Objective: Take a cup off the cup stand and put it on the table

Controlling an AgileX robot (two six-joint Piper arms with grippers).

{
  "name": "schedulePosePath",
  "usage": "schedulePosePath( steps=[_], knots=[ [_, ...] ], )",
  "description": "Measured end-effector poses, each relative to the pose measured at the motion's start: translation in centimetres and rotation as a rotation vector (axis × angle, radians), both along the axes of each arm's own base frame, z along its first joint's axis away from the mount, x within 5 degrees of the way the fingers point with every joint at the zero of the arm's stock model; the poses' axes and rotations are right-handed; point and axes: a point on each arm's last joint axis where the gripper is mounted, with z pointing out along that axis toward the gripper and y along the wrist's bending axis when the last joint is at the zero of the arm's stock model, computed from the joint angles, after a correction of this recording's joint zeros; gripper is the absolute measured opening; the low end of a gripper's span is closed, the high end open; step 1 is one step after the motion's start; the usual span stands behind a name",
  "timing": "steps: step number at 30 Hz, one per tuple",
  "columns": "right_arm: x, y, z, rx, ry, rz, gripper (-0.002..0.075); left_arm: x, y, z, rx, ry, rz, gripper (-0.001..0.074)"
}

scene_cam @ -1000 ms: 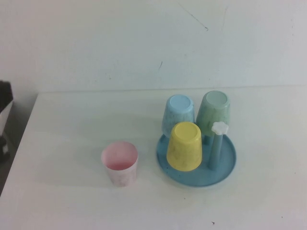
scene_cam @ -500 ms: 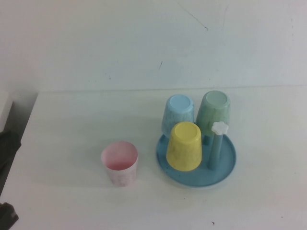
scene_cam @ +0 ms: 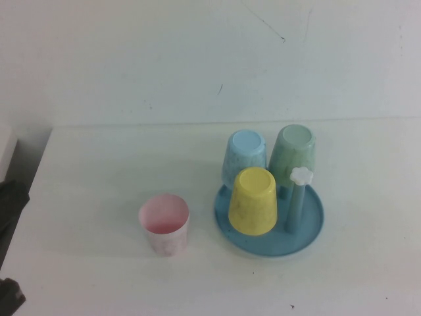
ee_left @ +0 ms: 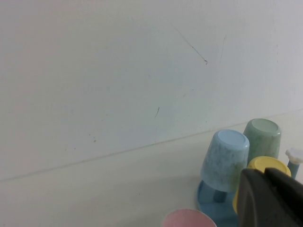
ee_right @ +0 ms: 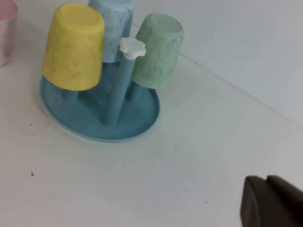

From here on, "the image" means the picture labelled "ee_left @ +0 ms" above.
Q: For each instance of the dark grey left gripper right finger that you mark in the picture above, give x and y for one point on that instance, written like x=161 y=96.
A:
x=281 y=182

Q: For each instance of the blue round cup stand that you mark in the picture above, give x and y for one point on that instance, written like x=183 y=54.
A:
x=208 y=203

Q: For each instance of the light blue plastic cup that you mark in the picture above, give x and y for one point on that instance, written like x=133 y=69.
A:
x=222 y=160

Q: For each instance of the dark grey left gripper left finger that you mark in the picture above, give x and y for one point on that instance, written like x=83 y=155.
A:
x=255 y=203

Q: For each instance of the yellow plastic cup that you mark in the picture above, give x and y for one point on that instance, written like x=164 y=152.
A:
x=265 y=163

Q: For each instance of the light green plastic cup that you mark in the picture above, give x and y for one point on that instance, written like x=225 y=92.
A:
x=260 y=142

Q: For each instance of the pink plastic cup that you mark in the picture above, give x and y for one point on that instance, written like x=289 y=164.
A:
x=187 y=218

